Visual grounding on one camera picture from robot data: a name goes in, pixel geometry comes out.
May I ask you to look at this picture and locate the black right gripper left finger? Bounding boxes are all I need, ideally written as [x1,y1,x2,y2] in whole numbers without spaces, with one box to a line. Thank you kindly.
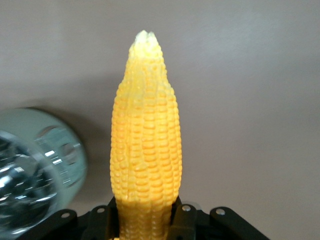
[49,196,120,240]

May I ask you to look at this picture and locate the yellow corn cob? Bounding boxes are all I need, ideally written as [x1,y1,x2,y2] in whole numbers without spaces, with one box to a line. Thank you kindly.
[109,29,183,240]

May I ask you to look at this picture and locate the steel pot with grey handles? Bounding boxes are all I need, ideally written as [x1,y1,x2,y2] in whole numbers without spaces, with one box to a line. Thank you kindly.
[0,107,89,237]

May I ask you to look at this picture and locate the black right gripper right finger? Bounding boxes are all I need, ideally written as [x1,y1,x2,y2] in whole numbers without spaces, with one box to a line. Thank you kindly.
[171,196,271,240]

